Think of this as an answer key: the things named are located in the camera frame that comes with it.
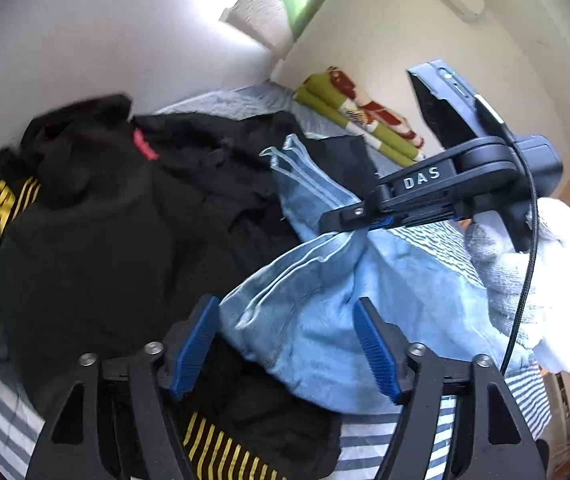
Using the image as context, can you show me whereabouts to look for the black clothes pile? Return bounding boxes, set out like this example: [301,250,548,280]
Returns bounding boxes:
[0,94,365,479]

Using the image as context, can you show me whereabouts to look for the white gloved right hand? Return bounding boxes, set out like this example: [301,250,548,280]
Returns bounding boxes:
[465,197,570,373]

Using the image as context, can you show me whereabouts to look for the green red folded blanket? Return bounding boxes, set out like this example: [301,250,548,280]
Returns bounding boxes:
[294,66,425,168]

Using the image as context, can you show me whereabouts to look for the black camera box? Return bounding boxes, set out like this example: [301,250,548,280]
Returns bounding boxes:
[407,60,563,196]

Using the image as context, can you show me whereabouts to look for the light blue denim garment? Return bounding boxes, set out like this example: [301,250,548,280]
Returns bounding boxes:
[220,135,535,414]

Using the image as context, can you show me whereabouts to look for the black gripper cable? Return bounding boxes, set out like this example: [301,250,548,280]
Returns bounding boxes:
[474,93,541,376]

